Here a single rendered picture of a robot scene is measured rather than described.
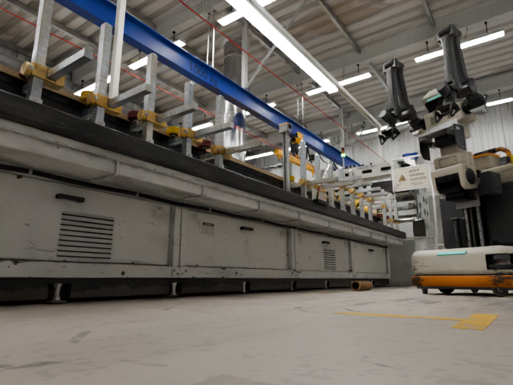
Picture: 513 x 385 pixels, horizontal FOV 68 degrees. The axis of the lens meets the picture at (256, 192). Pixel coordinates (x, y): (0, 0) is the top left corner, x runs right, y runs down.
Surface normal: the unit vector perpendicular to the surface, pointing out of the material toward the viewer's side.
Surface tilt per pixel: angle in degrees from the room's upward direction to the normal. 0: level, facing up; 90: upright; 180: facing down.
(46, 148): 90
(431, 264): 90
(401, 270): 90
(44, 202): 90
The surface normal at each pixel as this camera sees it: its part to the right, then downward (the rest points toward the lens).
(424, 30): -0.58, -0.18
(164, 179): 0.81, -0.13
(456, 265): -0.86, -0.11
